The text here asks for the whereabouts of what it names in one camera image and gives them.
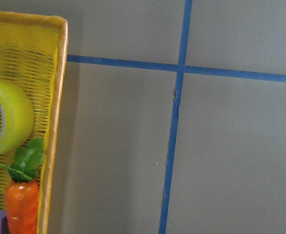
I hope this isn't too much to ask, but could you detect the yellow woven plastic basket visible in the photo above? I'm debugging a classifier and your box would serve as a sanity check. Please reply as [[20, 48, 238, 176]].
[[0, 11, 68, 234]]

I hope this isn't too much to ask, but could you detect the orange toy carrot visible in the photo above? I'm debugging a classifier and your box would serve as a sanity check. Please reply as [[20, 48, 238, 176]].
[[0, 138, 44, 234]]

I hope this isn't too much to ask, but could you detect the yellow-green tape roll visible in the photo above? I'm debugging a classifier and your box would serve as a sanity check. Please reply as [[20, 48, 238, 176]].
[[0, 80, 34, 155]]

